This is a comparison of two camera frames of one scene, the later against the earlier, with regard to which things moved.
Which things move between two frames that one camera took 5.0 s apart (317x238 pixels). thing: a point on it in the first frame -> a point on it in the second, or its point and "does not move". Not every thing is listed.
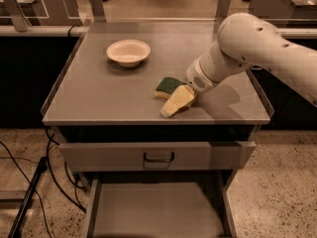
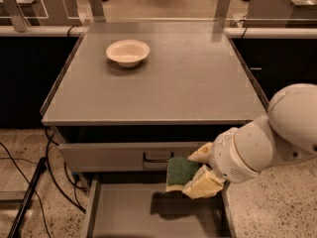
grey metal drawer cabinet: [163, 161] does not move
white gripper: [197, 77] -> [225, 156]
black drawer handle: [158, 160] does not move
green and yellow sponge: [166, 85] -> [179, 173]
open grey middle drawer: [155, 206] does not move
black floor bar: [25, 208] does not move
